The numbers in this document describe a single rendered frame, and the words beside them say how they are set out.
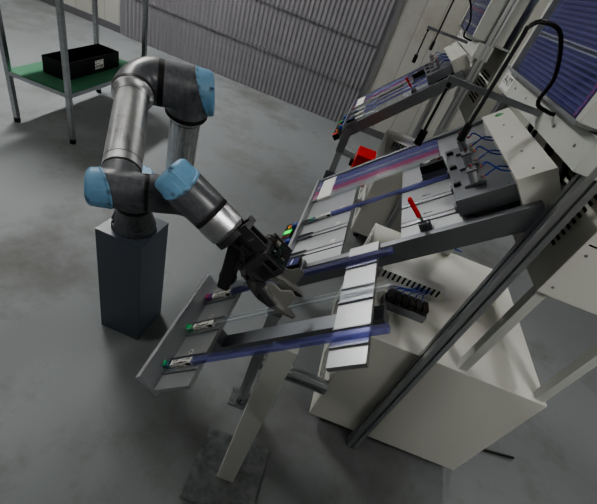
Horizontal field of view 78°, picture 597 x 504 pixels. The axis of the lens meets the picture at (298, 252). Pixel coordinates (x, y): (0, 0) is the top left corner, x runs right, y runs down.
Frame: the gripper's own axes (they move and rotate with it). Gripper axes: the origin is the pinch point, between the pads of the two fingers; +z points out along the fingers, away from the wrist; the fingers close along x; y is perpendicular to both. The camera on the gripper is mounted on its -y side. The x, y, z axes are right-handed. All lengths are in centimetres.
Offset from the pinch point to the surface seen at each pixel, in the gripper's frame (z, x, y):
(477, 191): 16, 35, 37
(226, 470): 44, -3, -71
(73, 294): -32, 45, -127
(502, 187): 17, 34, 42
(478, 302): 40, 26, 23
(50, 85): -136, 159, -147
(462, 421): 92, 30, -9
